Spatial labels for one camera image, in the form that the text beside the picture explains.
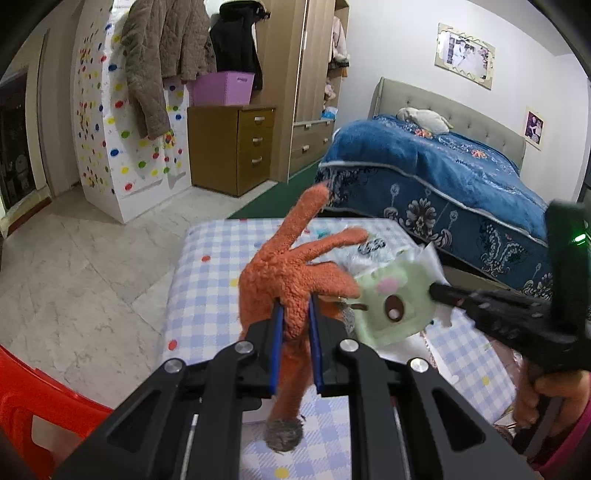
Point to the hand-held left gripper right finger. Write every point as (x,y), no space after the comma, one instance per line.
(316,344)

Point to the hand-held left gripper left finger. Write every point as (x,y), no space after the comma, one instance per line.
(275,355)

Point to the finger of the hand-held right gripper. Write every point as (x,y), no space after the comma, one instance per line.
(457,297)

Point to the green cartoon face packet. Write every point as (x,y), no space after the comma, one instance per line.
(397,304)

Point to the orange plush toy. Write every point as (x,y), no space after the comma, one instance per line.
(295,281)

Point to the person's right forearm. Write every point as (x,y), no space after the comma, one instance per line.
(575,452)

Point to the person's right hand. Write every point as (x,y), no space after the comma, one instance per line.
(561,385)

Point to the clear printed plastic bag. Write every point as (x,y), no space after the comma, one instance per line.
(369,247)

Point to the blue checkered tablecloth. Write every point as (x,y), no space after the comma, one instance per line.
(207,277)

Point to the blue floral blanket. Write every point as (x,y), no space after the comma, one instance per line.
(438,184)

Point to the green floor mat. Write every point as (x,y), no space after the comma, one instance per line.
(272,198)

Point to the white pillow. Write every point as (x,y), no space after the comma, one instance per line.
(427,119)

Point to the wooden drawer cabinet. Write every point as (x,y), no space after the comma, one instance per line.
(231,147)

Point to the red plastic chair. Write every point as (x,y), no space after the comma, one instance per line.
(32,410)

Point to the wooden wardrobe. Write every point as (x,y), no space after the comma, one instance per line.
(309,83)

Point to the purple plastic basket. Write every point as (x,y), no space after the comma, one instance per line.
(224,87)

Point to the white dotted cabinet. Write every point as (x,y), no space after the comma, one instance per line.
(106,138)

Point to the black jacket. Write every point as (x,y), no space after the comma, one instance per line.
(235,41)

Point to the brown quilted jacket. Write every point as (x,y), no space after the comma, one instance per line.
(157,55)

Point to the dark display cabinet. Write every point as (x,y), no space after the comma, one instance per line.
(14,147)

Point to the beige upholstered bed frame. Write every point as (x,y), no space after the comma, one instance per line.
(471,113)

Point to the small wall photo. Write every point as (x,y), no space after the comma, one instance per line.
(534,128)

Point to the large wall photo frame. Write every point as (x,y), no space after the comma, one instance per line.
(464,55)

